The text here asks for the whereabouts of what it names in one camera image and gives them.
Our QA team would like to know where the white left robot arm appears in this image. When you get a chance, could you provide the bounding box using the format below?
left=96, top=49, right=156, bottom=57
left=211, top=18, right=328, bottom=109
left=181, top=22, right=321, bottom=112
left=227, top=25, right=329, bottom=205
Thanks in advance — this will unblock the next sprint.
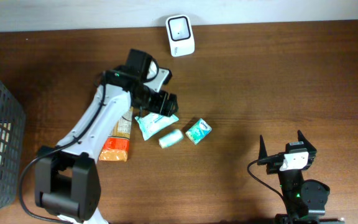
left=35, top=49, right=178, bottom=223

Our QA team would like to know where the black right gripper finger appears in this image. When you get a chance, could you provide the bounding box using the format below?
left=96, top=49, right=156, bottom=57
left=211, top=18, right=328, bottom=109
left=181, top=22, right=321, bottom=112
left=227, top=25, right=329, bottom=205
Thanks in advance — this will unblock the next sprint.
left=297, top=130, right=316, bottom=150
left=258, top=135, right=267, bottom=159

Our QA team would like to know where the teal wet wipes pack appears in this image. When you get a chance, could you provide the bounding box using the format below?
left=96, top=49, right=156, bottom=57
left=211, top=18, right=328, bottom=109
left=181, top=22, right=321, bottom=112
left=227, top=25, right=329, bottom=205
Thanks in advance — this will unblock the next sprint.
left=135, top=113, right=179, bottom=141

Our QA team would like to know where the teal Kleenex tissue pack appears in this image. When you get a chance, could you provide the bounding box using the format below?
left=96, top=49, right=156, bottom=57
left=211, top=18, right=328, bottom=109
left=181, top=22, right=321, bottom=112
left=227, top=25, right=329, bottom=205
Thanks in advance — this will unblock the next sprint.
left=185, top=118, right=212, bottom=144

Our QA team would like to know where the orange spaghetti packet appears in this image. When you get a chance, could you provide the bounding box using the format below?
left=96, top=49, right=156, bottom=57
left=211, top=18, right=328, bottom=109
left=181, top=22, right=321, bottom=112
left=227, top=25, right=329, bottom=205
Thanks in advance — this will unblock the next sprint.
left=99, top=107, right=133, bottom=162

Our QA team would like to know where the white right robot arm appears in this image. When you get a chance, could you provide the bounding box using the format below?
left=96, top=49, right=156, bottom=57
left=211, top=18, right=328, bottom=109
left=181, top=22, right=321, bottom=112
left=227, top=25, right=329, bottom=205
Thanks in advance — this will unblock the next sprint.
left=255, top=131, right=344, bottom=224

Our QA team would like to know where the white barcode scanner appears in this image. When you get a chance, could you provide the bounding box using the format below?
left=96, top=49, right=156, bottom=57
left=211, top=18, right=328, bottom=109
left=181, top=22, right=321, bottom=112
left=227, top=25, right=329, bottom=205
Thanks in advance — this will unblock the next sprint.
left=165, top=14, right=195, bottom=57

